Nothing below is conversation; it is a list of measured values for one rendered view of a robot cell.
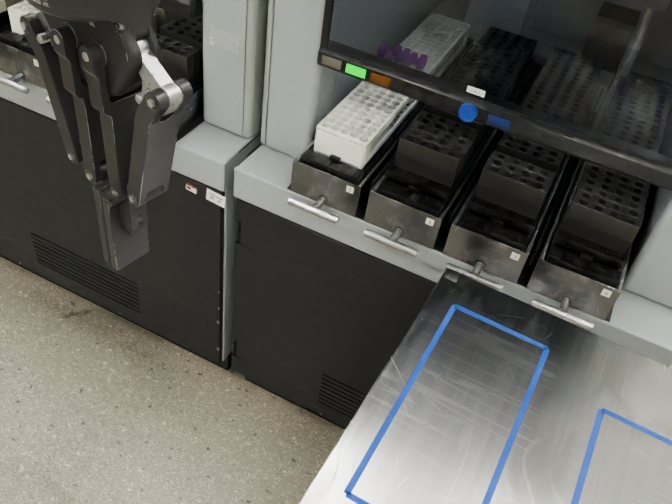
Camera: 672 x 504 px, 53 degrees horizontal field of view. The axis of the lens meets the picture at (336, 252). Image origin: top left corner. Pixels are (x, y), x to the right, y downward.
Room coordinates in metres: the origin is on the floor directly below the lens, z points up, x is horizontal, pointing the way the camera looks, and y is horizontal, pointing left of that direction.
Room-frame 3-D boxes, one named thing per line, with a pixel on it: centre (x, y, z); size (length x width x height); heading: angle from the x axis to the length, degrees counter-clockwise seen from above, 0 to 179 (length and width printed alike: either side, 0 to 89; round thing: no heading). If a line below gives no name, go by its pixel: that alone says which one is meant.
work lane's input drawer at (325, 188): (1.27, -0.07, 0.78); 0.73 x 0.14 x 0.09; 160
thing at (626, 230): (0.90, -0.42, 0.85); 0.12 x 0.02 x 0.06; 69
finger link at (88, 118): (0.36, 0.16, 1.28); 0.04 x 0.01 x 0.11; 148
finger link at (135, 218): (0.34, 0.13, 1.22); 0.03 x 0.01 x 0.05; 58
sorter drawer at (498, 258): (1.17, -0.36, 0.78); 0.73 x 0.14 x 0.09; 160
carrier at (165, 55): (1.19, 0.39, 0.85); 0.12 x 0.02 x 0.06; 71
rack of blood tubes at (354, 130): (1.14, -0.02, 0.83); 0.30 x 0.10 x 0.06; 160
